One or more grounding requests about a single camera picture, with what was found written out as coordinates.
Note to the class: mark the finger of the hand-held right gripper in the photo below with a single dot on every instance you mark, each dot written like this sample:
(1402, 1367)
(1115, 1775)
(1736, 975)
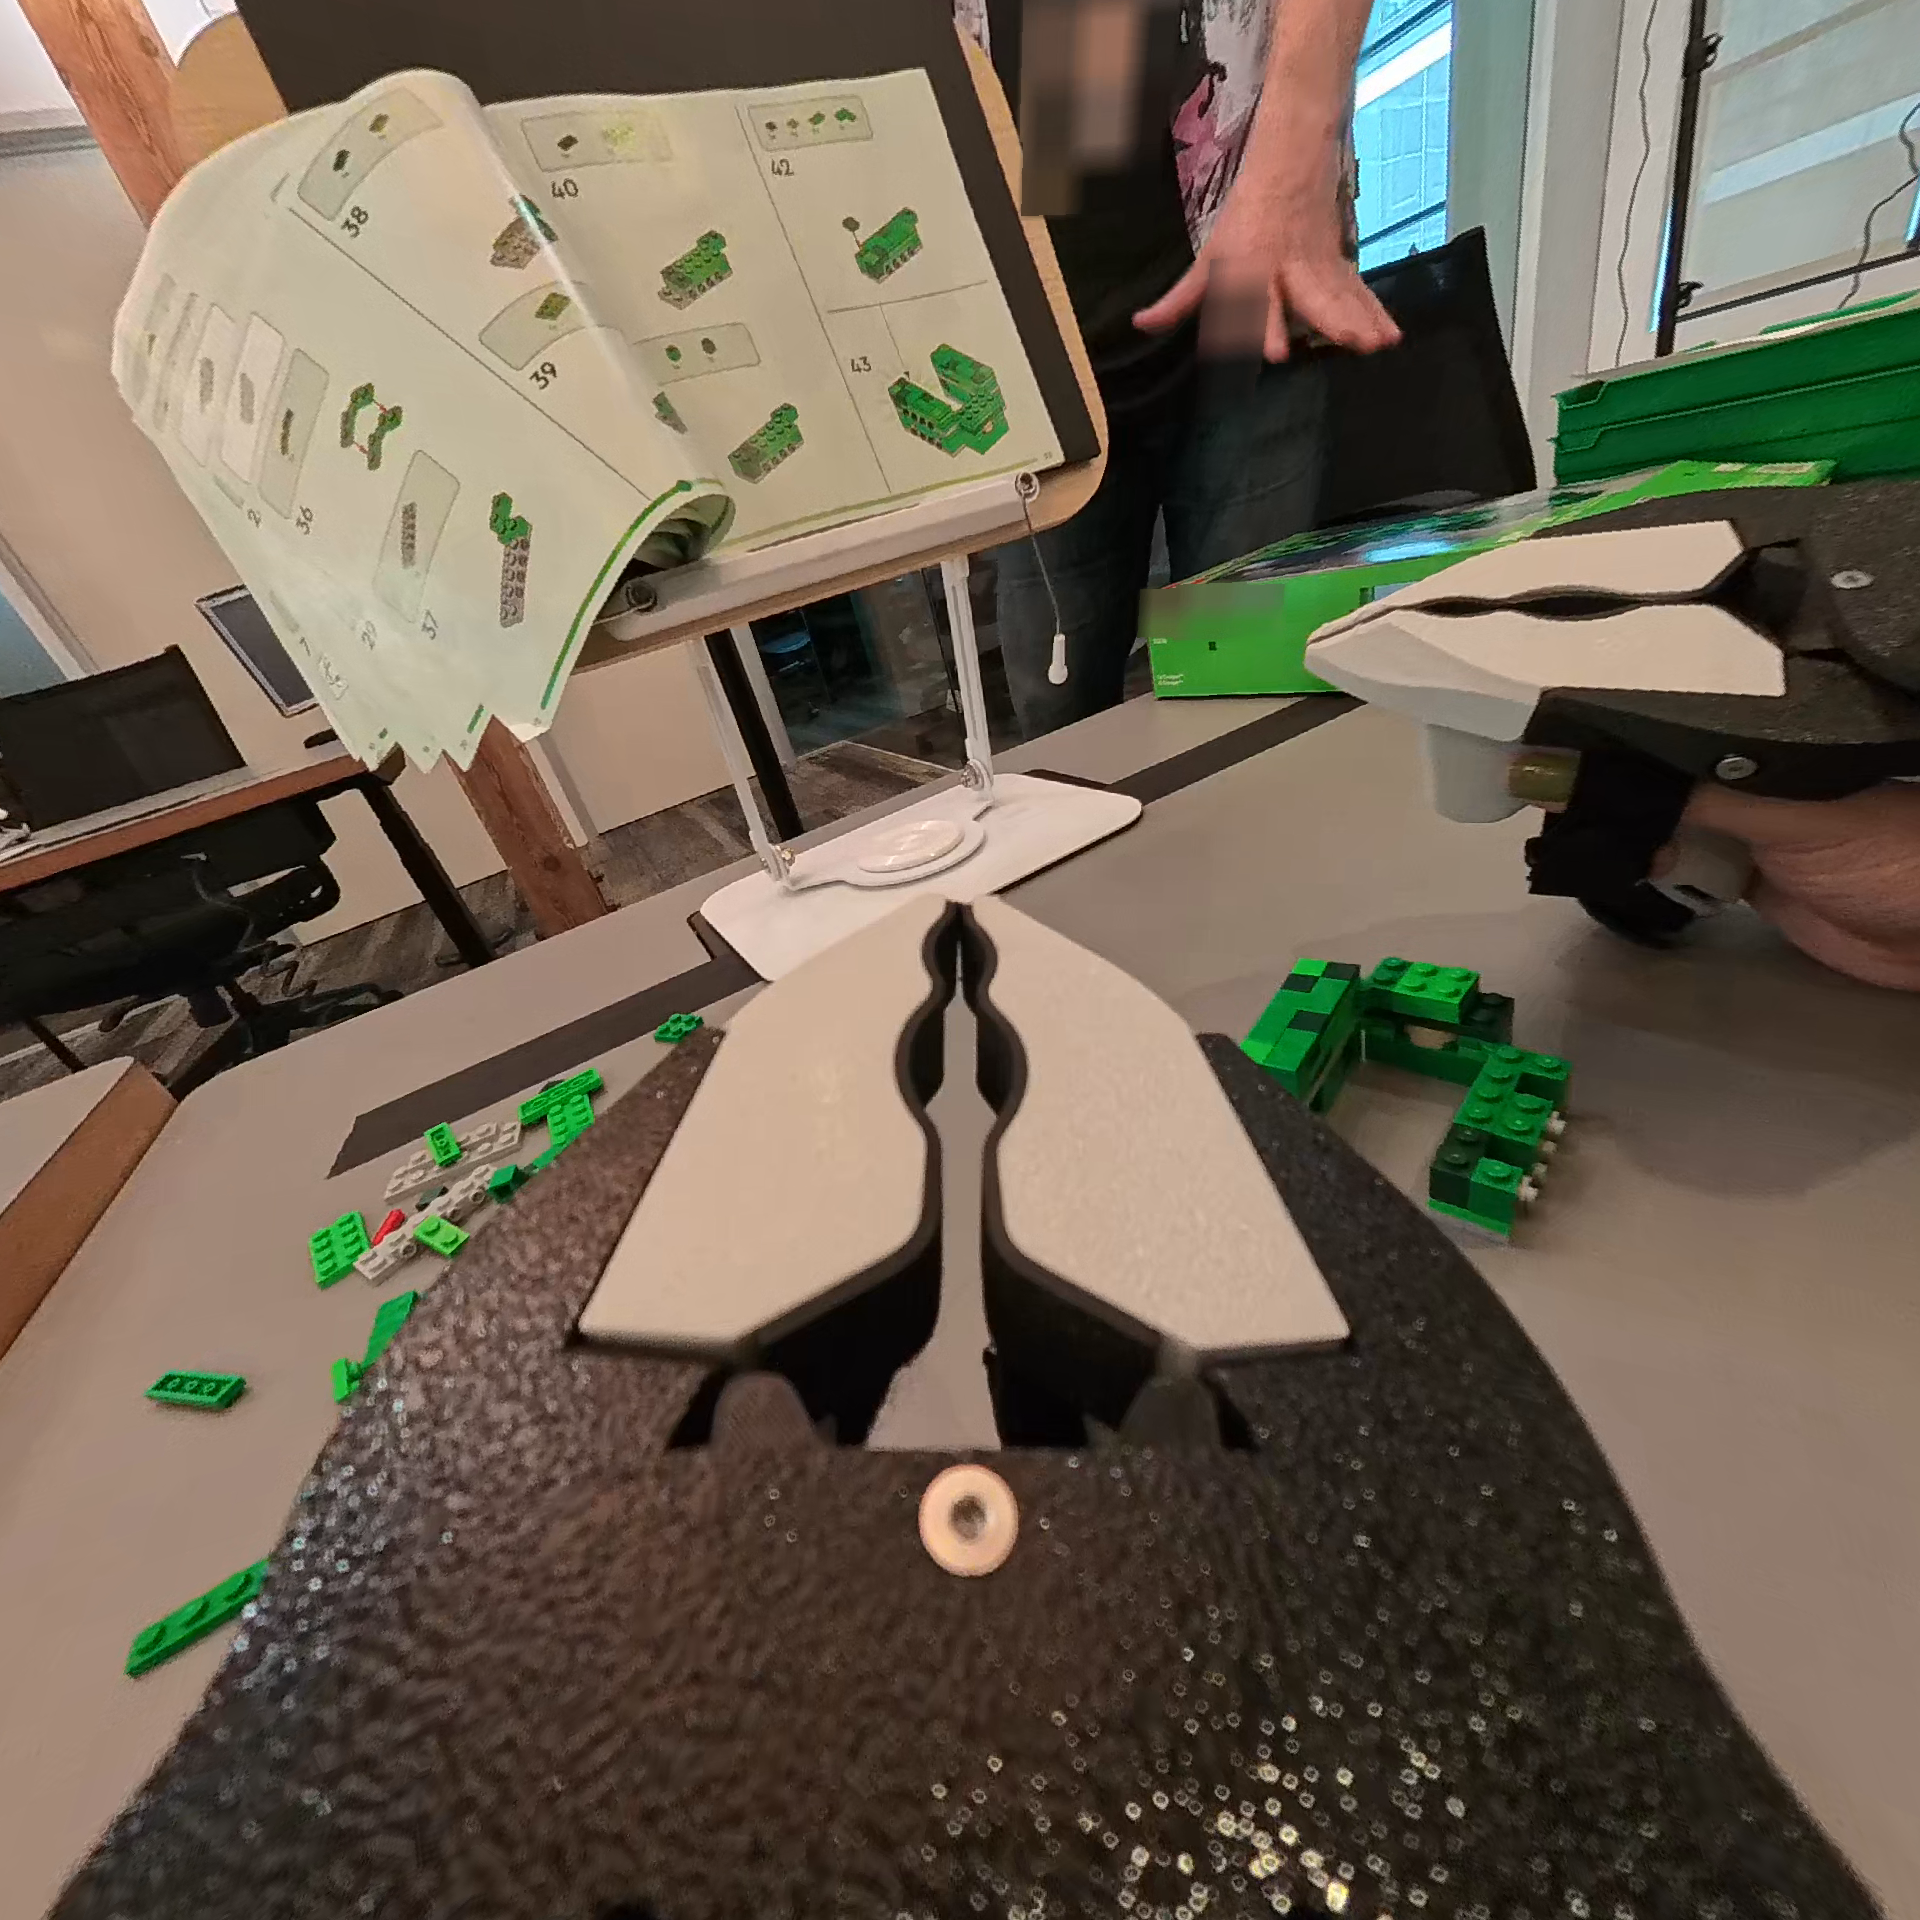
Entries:
(1576, 567)
(1576, 661)

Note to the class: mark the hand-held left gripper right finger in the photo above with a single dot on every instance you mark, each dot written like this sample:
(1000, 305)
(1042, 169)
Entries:
(1155, 1185)

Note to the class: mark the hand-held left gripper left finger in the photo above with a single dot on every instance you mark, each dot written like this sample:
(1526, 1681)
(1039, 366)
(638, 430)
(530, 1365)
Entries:
(780, 1185)

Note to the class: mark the green brick u-shaped model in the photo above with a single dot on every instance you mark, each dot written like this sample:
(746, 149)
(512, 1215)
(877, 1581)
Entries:
(1471, 1110)

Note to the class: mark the grey desk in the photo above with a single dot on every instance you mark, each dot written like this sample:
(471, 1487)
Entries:
(1724, 1200)

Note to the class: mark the background office desk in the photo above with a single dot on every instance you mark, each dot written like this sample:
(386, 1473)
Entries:
(224, 804)

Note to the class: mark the wood edged adjacent desk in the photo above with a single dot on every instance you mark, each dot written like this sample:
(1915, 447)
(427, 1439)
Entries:
(61, 1185)

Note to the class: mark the person's right hand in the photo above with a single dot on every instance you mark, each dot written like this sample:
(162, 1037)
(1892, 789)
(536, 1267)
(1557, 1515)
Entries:
(1846, 886)

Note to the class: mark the stacked green plastic bins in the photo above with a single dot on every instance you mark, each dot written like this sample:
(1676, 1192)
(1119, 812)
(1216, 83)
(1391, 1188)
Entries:
(1724, 406)

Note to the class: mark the scattered loose toy bricks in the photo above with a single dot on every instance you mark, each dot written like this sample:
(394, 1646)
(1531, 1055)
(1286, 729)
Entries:
(451, 1185)

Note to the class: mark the green toy brick box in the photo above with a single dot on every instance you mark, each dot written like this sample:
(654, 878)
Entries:
(1245, 675)

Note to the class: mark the black tripod pole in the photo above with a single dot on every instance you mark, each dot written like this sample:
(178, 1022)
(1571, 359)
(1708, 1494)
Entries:
(1680, 181)

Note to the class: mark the small green flat plate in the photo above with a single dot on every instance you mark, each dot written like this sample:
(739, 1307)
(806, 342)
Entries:
(196, 1388)

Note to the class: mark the long green flat plate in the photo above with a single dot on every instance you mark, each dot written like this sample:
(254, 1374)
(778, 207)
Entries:
(196, 1621)

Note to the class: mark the black computer monitor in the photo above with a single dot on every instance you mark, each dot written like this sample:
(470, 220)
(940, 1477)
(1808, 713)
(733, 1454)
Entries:
(107, 735)

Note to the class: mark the brick instruction booklet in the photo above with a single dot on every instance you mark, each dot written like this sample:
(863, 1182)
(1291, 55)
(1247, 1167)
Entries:
(675, 329)

